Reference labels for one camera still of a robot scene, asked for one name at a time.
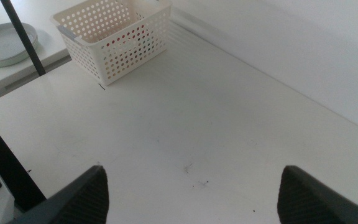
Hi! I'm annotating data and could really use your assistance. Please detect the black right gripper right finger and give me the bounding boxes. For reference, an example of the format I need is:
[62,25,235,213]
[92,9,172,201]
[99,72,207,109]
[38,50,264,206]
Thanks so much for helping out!
[277,165,358,224]

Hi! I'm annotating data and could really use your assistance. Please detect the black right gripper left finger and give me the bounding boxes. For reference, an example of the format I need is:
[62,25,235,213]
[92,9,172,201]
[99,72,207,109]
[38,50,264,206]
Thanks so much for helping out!
[6,165,110,224]

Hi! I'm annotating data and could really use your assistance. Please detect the red cola can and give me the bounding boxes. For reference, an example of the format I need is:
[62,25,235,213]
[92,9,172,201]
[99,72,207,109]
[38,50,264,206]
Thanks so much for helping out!
[106,25,147,49]

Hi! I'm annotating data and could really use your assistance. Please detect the black upright panel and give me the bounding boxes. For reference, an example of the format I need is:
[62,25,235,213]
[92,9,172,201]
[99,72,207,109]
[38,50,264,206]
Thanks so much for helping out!
[0,110,47,214]

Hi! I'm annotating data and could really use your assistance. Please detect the white perforated plastic basket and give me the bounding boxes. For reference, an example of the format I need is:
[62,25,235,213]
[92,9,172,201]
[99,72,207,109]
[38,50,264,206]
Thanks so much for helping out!
[50,0,173,86]

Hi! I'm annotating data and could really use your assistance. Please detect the white side table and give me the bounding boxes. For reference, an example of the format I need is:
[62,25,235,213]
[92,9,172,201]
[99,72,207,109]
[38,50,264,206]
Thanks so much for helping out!
[0,0,86,108]

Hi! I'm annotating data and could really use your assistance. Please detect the black slanted pole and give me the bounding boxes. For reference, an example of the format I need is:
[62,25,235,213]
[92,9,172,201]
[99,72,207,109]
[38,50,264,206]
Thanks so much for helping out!
[0,0,47,77]

